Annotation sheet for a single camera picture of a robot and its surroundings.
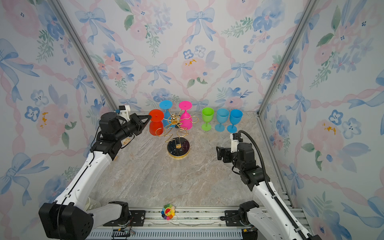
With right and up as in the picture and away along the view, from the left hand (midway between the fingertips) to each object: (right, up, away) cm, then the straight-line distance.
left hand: (151, 114), depth 71 cm
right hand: (+36, -16, +8) cm, 40 cm away
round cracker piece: (-9, -12, -6) cm, 16 cm away
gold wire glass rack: (+10, -20, +27) cm, 35 cm away
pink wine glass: (+16, -3, +16) cm, 22 cm away
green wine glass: (+29, +2, +27) cm, 40 cm away
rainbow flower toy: (+7, -49, +5) cm, 49 cm away
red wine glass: (+1, -4, +5) cm, 7 cm away
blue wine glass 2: (+5, +6, +13) cm, 15 cm away
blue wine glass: (+47, +1, +27) cm, 55 cm away
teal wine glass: (+39, +1, +27) cm, 47 cm away
